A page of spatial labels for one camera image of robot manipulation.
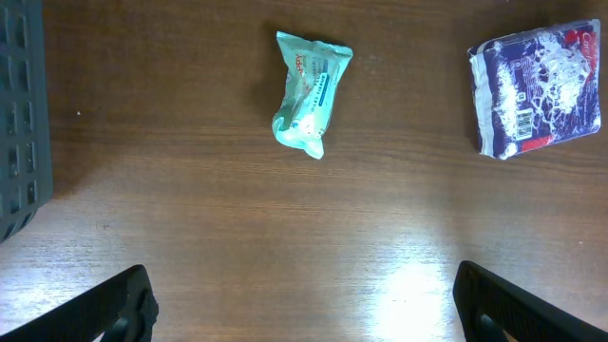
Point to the red purple snack bag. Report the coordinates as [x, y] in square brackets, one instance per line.
[536, 88]

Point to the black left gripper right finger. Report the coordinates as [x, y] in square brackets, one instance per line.
[494, 309]

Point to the mint green wipes pack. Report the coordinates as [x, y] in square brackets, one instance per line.
[314, 70]

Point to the grey plastic mesh basket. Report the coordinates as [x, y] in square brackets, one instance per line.
[26, 164]

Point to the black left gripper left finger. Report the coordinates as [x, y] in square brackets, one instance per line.
[122, 309]

